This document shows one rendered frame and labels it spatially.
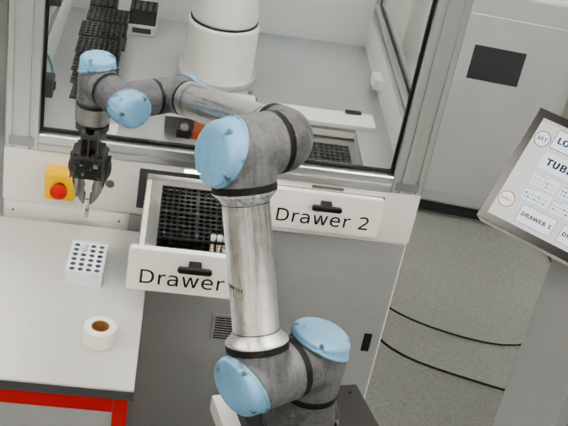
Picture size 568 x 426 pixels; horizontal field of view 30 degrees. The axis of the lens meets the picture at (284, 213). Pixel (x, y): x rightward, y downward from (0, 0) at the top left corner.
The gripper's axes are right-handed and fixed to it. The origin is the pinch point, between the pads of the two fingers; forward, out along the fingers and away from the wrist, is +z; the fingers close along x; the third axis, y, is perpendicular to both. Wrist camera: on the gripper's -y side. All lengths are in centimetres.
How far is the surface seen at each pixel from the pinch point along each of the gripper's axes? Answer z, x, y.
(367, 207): 6, 67, -20
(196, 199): 6.3, 24.4, -14.5
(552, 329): 26, 117, -6
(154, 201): 12.7, 14.4, -21.5
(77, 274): 17.3, -0.4, 6.0
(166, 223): 6.2, 18.0, -2.5
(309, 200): 6, 52, -20
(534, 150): -16, 104, -21
